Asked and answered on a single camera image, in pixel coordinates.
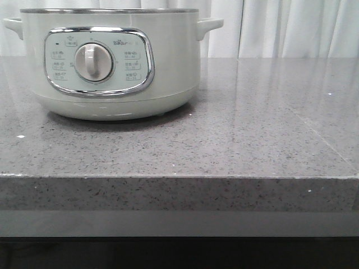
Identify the pale green electric cooking pot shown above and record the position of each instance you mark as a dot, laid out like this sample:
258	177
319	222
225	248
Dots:
110	63

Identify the white pleated curtain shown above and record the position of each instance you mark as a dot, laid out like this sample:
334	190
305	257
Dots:
252	29

